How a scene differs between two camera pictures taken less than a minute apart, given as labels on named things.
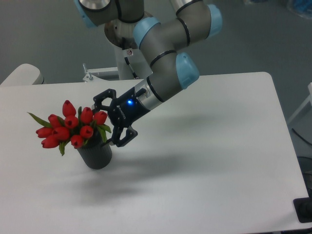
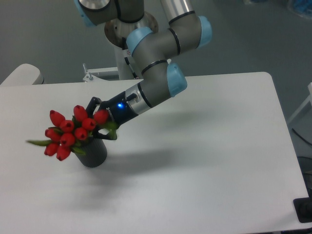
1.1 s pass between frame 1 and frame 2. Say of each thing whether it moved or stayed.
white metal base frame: stayed
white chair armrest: stayed
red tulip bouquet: moved
